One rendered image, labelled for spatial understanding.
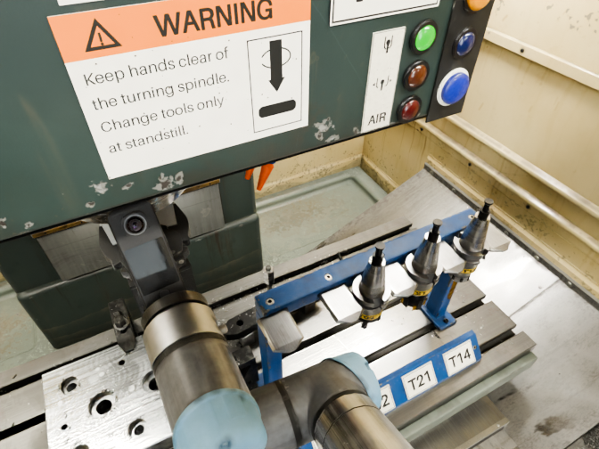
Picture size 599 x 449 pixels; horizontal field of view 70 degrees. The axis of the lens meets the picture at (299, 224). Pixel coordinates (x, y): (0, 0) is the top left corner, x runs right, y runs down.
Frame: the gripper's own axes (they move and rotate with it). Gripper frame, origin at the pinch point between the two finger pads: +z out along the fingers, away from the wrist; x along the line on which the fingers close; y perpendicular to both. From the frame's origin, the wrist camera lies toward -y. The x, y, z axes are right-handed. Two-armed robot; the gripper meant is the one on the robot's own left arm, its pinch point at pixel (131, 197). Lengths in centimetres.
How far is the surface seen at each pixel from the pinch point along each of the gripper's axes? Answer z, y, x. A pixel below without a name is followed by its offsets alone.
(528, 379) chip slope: -32, 67, 76
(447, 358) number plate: -24, 47, 49
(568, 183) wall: -5, 31, 101
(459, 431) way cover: -34, 68, 51
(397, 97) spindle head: -21.3, -19.1, 23.3
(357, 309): -18.2, 20.1, 26.4
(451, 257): -17, 20, 47
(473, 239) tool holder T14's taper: -17, 16, 51
